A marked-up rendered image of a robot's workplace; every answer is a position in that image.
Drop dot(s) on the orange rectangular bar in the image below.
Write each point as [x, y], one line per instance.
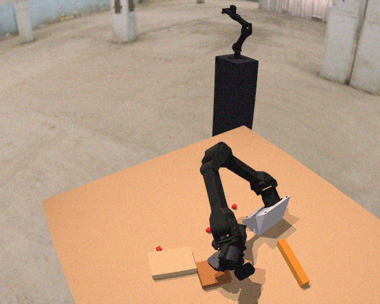
[292, 262]

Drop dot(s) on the tan wooden board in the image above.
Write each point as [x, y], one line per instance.
[171, 262]

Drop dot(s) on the brown square block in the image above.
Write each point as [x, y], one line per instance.
[210, 277]

